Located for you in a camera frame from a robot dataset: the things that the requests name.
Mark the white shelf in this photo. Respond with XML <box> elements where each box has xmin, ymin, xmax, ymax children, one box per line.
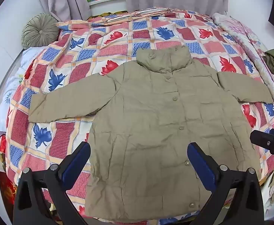
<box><xmin>88</xmin><ymin>0</ymin><xmax>127</xmax><ymax>17</ymax></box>

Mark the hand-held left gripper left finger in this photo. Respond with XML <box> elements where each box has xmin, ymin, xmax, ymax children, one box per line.
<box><xmin>13</xmin><ymin>142</ymin><xmax>91</xmax><ymax>225</ymax></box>

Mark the leaf print patchwork blanket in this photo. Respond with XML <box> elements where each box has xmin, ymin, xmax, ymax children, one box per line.
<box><xmin>6</xmin><ymin>10</ymin><xmax>274</xmax><ymax>225</ymax></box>

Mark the striped folded cloth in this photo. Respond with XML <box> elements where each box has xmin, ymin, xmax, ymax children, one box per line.
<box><xmin>104</xmin><ymin>7</ymin><xmax>176</xmax><ymax>25</ymax></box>

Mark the olive green padded jacket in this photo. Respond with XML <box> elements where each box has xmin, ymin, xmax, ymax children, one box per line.
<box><xmin>28</xmin><ymin>46</ymin><xmax>274</xmax><ymax>216</ymax></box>

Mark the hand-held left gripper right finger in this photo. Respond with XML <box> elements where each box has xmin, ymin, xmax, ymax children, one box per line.
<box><xmin>187</xmin><ymin>142</ymin><xmax>265</xmax><ymax>225</ymax></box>

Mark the pale floral quilt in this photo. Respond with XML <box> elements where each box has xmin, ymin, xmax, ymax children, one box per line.
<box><xmin>211</xmin><ymin>12</ymin><xmax>274</xmax><ymax>128</ymax></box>

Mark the round green pleated cushion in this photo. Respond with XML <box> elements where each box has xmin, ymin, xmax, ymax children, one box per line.
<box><xmin>22</xmin><ymin>13</ymin><xmax>61</xmax><ymax>50</ymax></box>

